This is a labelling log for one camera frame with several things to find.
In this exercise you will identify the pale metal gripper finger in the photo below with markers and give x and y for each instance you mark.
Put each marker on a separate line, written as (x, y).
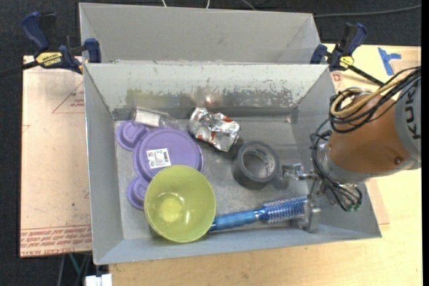
(291, 174)
(312, 217)

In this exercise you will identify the blue hairbrush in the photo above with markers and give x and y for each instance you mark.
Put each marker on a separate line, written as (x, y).
(234, 219)

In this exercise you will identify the crushed silver can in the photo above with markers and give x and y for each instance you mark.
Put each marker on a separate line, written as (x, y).
(214, 130)

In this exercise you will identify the yellow-green plastic bowl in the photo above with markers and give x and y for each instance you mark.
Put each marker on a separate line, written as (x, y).
(181, 204)

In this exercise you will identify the purple mouse-shaped plate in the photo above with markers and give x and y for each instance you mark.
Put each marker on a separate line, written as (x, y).
(176, 144)

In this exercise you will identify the grey metal bin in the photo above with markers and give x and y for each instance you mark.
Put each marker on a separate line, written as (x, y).
(218, 40)

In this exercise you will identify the clear plastic bottle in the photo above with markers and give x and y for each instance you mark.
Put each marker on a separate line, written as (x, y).
(149, 117)

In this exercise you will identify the brown cardboard board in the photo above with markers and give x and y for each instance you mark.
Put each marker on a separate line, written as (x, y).
(53, 160)

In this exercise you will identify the grey duct tape roll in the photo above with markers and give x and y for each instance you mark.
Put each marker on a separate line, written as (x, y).
(240, 174)

